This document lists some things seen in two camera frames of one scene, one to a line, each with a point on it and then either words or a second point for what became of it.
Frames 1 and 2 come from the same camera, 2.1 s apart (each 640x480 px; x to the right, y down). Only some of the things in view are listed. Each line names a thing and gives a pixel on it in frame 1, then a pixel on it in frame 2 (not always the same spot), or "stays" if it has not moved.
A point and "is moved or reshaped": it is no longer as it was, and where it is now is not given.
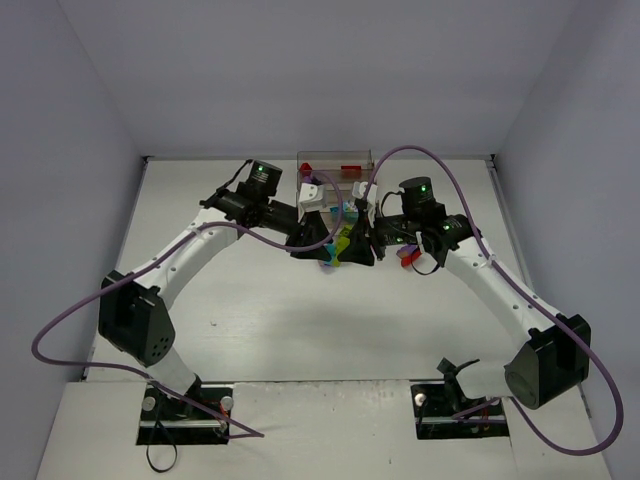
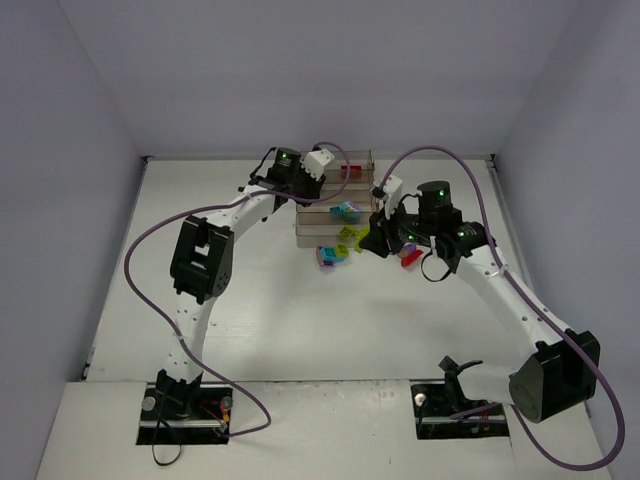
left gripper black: x=301 y=228 -> x=307 y=182
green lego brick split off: x=341 y=243 is moved or reshaped
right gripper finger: x=359 y=248 -> x=376 y=240
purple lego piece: x=406 y=250 stays
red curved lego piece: x=406 y=261 stays
